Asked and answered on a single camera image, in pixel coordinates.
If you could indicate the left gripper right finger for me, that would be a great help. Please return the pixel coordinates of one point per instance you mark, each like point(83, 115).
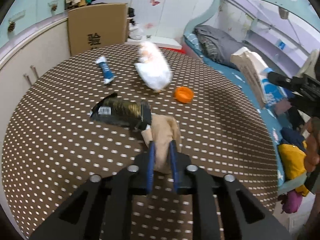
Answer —
point(222, 207)

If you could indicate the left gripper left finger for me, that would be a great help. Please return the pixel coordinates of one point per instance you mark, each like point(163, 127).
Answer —
point(101, 204)

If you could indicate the beige cloth rag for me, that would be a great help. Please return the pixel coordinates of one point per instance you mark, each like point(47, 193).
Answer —
point(162, 131)

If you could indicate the person's right hand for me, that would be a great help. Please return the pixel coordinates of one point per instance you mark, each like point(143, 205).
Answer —
point(312, 156)

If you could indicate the yellow garment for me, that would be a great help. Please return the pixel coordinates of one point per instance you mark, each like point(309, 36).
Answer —
point(292, 173)

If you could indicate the brown polka dot tablecloth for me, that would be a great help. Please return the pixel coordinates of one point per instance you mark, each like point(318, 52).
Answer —
point(51, 146)

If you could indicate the grey folded quilt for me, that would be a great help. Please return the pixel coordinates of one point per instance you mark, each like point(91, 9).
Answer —
point(217, 45)

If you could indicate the black gold snack bag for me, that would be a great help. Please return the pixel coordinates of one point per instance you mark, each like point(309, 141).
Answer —
point(116, 111)

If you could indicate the orange plastic cap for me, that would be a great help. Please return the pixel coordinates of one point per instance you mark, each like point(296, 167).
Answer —
point(183, 94)

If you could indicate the blue patterned bed sheet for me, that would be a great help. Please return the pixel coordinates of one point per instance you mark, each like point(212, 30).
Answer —
point(247, 110)

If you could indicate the blue white small wrapper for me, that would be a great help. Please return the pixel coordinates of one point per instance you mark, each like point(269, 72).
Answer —
point(108, 76)

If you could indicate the white tissue pack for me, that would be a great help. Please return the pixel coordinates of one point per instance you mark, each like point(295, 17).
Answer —
point(152, 67)

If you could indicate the brown cardboard box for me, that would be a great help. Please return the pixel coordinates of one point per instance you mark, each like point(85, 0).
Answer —
point(96, 26)

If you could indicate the mint green drawer cabinet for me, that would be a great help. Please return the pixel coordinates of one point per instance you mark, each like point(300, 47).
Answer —
point(25, 13)

